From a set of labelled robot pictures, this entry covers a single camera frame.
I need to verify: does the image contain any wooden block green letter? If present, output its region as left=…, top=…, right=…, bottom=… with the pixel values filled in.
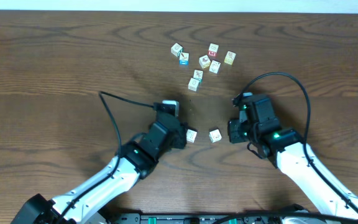
left=209, top=129, right=222, bottom=142

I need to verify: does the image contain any wooden block red seven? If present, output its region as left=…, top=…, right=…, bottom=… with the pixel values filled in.
left=186, top=129, right=197, bottom=143

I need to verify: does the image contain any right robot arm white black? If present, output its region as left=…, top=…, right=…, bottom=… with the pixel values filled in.
left=228, top=102, right=358, bottom=220

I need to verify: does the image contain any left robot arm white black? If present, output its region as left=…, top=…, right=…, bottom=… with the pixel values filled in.
left=13, top=112, right=188, bottom=224

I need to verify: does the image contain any wooden block teal side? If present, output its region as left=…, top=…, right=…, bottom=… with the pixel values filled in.
left=193, top=70, right=203, bottom=83

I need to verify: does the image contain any wooden block blue side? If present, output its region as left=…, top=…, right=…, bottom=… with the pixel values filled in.
left=179, top=52, right=190, bottom=65

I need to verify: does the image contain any wooden block centre brown print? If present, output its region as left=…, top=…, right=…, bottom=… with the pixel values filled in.
left=199, top=55, right=211, bottom=69

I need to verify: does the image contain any wooden block yellow print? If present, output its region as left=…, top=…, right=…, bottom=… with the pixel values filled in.
left=224, top=51, right=236, bottom=65

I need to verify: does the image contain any wooden block red M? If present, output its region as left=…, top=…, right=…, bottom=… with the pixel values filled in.
left=208, top=43, right=219, bottom=58

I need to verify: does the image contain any left black cable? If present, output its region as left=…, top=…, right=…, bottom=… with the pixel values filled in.
left=54, top=91, right=160, bottom=224

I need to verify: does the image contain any black cable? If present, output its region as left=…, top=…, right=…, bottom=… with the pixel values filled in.
left=54, top=91, right=160, bottom=224
left=232, top=72, right=358, bottom=224

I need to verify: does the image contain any right black cable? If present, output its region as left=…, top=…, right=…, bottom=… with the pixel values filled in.
left=232, top=72, right=358, bottom=224

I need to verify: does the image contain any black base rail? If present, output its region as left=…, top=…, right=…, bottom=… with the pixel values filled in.
left=106, top=213, right=339, bottom=224

